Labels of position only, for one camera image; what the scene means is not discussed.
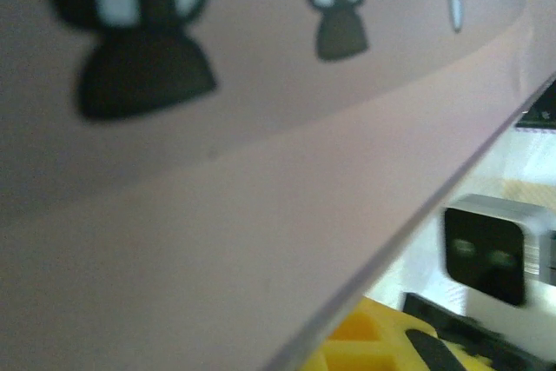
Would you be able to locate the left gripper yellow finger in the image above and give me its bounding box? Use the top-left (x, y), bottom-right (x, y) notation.
top-left (299, 296), bottom-right (496, 371)

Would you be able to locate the pink tin box with couple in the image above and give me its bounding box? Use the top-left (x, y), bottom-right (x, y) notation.
top-left (0, 0), bottom-right (556, 371)

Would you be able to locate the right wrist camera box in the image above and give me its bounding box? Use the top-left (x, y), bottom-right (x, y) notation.
top-left (441, 193), bottom-right (556, 308)

